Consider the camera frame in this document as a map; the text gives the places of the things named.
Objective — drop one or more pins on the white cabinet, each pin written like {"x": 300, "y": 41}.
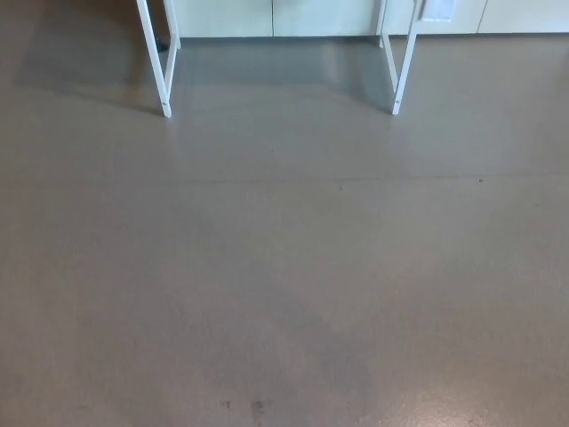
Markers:
{"x": 222, "y": 18}

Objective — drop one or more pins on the small black floor object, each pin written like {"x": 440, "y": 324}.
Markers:
{"x": 160, "y": 43}

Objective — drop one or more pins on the white table right leg frame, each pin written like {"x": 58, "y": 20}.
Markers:
{"x": 402, "y": 75}

